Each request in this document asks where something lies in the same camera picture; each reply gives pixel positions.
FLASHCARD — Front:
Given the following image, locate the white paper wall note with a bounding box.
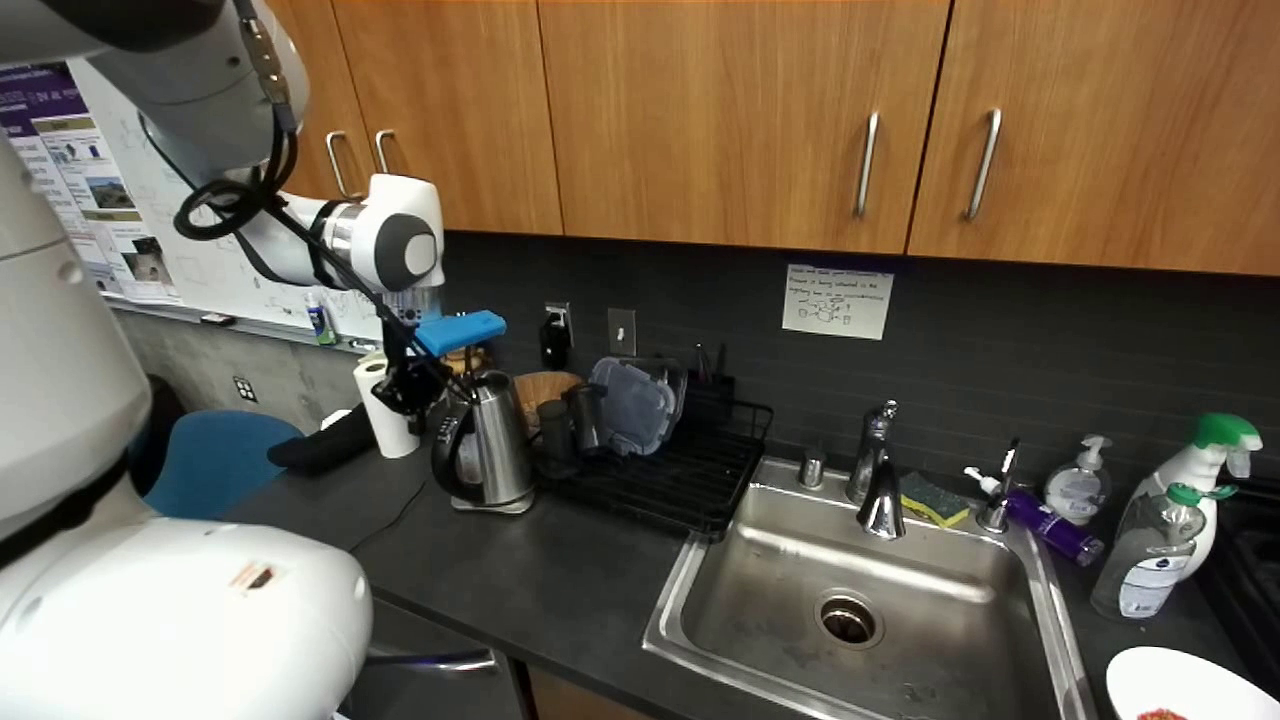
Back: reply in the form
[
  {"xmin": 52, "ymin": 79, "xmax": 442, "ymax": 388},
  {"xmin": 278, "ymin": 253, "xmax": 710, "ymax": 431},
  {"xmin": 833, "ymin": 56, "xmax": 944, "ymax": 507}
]
[{"xmin": 776, "ymin": 261, "xmax": 901, "ymax": 343}]

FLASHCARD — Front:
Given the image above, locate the black plug adapter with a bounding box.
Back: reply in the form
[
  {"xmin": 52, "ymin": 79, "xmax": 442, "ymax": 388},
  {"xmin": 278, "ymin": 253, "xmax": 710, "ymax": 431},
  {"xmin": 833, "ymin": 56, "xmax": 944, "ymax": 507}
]
[{"xmin": 538, "ymin": 314, "xmax": 576, "ymax": 375}]

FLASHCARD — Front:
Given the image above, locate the stainless steel sink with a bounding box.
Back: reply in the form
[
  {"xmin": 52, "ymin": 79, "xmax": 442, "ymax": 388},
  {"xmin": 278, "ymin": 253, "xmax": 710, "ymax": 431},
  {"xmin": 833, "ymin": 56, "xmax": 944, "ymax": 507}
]
[{"xmin": 641, "ymin": 454, "xmax": 1091, "ymax": 720}]

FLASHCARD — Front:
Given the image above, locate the silver cabinet door handle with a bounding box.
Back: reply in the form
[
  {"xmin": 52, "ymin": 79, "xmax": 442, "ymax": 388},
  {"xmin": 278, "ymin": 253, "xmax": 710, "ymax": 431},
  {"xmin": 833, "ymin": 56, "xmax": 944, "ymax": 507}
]
[
  {"xmin": 322, "ymin": 128, "xmax": 360, "ymax": 203},
  {"xmin": 960, "ymin": 102, "xmax": 1007, "ymax": 229},
  {"xmin": 849, "ymin": 107, "xmax": 889, "ymax": 225},
  {"xmin": 371, "ymin": 123, "xmax": 413, "ymax": 176}
]

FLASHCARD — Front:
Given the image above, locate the wooden cabinet door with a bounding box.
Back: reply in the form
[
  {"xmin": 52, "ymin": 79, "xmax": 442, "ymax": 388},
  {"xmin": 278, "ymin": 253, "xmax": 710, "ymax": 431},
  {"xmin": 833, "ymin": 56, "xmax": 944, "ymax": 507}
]
[
  {"xmin": 329, "ymin": 0, "xmax": 568, "ymax": 238},
  {"xmin": 906, "ymin": 0, "xmax": 1280, "ymax": 280},
  {"xmin": 538, "ymin": 0, "xmax": 955, "ymax": 261},
  {"xmin": 263, "ymin": 0, "xmax": 371, "ymax": 203}
]

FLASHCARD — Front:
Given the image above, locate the yellow green sponge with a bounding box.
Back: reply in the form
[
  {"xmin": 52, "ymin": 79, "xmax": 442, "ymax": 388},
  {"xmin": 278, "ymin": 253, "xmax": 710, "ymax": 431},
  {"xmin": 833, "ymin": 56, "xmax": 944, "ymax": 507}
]
[{"xmin": 895, "ymin": 466, "xmax": 990, "ymax": 532}]

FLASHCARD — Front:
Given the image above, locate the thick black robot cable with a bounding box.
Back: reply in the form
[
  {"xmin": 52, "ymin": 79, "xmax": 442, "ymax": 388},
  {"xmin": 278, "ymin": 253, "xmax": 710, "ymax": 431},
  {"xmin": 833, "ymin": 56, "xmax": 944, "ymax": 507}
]
[{"xmin": 173, "ymin": 75, "xmax": 417, "ymax": 353}]

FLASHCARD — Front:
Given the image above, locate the brown wooden bowl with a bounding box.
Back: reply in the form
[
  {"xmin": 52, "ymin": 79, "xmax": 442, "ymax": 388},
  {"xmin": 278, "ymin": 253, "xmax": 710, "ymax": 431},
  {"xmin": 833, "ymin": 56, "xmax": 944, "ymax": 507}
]
[{"xmin": 511, "ymin": 368, "xmax": 587, "ymax": 434}]

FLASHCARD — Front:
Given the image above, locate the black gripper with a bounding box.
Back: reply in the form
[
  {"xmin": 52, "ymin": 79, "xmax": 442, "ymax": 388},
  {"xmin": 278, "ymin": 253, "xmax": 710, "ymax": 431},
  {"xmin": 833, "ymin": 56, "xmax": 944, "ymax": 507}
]
[{"xmin": 371, "ymin": 311, "xmax": 465, "ymax": 431}]

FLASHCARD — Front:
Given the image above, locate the black travel mug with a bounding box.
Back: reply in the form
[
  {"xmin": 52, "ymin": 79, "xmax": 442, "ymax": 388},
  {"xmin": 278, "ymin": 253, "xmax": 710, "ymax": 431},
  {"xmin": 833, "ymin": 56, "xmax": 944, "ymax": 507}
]
[{"xmin": 531, "ymin": 382, "xmax": 609, "ymax": 471}]

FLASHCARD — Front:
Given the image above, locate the clear soap pump bottle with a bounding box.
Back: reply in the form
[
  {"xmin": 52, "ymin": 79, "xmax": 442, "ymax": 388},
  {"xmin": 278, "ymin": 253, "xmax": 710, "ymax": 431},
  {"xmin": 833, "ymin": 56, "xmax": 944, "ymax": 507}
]
[{"xmin": 1040, "ymin": 427, "xmax": 1119, "ymax": 532}]

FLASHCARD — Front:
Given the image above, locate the chrome sink faucet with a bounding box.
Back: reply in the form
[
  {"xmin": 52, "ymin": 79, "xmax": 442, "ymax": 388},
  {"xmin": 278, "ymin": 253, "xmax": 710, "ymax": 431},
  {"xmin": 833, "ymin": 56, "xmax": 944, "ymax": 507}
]
[{"xmin": 843, "ymin": 397, "xmax": 908, "ymax": 543}]

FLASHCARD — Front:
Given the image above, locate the black wire dish rack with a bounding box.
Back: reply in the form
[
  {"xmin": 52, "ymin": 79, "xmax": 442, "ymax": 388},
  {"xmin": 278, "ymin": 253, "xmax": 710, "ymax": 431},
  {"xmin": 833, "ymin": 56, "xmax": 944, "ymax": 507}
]
[{"xmin": 538, "ymin": 339, "xmax": 776, "ymax": 543}]

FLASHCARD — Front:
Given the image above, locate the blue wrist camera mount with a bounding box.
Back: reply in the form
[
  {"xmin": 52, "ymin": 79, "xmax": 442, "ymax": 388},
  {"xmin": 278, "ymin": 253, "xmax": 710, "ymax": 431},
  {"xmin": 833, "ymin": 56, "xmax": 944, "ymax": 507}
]
[{"xmin": 413, "ymin": 306, "xmax": 511, "ymax": 358}]

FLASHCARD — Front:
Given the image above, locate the small chrome side tap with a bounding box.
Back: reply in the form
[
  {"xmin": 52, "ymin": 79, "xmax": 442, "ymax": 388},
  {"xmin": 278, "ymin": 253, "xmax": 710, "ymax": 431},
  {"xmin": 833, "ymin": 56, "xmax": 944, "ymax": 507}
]
[{"xmin": 960, "ymin": 434, "xmax": 1030, "ymax": 536}]

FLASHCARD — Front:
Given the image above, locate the stainless steel electric kettle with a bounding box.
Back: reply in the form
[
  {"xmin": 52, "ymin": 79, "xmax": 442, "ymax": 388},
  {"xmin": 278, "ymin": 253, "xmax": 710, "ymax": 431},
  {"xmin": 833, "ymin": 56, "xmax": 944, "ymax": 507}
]
[{"xmin": 428, "ymin": 370, "xmax": 545, "ymax": 518}]

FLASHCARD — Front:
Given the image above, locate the white plate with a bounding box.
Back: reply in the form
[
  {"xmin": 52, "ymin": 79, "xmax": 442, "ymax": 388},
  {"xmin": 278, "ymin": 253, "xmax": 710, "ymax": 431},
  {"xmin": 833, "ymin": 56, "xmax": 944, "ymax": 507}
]
[{"xmin": 1101, "ymin": 644, "xmax": 1280, "ymax": 720}]

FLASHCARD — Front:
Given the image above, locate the wall poster with photos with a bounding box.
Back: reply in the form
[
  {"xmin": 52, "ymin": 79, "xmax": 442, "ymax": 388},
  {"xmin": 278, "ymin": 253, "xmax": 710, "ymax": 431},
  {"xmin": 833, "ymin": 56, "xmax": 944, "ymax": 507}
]
[{"xmin": 0, "ymin": 56, "xmax": 390, "ymax": 353}]

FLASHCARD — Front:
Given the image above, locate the white paper towel roll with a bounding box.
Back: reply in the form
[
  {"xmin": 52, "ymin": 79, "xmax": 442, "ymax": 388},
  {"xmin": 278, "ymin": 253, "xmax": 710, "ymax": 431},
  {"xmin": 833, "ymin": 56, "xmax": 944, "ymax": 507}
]
[{"xmin": 347, "ymin": 353, "xmax": 423, "ymax": 464}]

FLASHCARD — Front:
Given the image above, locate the spray bottle with green trigger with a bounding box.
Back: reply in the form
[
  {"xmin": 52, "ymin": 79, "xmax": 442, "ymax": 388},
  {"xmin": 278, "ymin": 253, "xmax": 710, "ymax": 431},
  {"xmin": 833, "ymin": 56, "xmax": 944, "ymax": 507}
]
[{"xmin": 1083, "ymin": 406, "xmax": 1269, "ymax": 623}]

